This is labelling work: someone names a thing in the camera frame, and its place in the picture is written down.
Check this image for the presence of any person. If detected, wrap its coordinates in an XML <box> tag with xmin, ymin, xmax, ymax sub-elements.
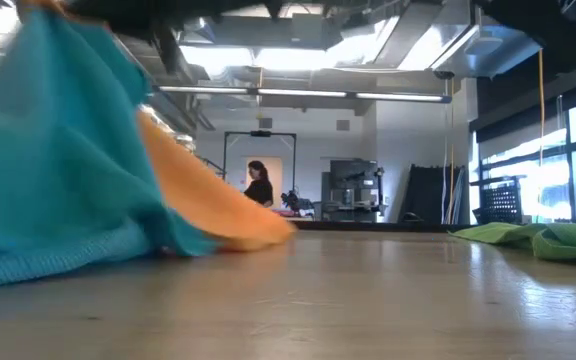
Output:
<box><xmin>242</xmin><ymin>159</ymin><xmax>275</xmax><ymax>209</ymax></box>

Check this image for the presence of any black leaning panel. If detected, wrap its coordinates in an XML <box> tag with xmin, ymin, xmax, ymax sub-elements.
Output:
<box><xmin>398</xmin><ymin>163</ymin><xmax>467</xmax><ymax>225</ymax></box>

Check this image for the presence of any orange microfiber towel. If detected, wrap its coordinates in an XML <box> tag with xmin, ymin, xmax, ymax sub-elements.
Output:
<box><xmin>15</xmin><ymin>0</ymin><xmax>298</xmax><ymax>254</ymax></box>

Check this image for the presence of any silver ceiling duct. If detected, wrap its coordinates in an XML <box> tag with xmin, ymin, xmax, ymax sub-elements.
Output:
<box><xmin>372</xmin><ymin>0</ymin><xmax>544</xmax><ymax>79</ymax></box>

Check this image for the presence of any dark teal microfiber towel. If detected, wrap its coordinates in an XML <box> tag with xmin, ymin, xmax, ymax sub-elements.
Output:
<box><xmin>0</xmin><ymin>7</ymin><xmax>222</xmax><ymax>259</ymax></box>

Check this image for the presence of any black plastic crate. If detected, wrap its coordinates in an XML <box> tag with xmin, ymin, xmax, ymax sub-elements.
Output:
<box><xmin>470</xmin><ymin>174</ymin><xmax>528</xmax><ymax>225</ymax></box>

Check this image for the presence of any green microfiber towel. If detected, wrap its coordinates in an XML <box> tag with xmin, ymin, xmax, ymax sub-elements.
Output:
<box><xmin>448</xmin><ymin>221</ymin><xmax>576</xmax><ymax>264</ymax></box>

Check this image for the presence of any black gantry frame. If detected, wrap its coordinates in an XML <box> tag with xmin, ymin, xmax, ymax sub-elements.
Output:
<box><xmin>221</xmin><ymin>129</ymin><xmax>298</xmax><ymax>194</ymax></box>

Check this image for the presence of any black equipment rack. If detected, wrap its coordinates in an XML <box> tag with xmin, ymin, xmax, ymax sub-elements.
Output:
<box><xmin>320</xmin><ymin>158</ymin><xmax>388</xmax><ymax>223</ymax></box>

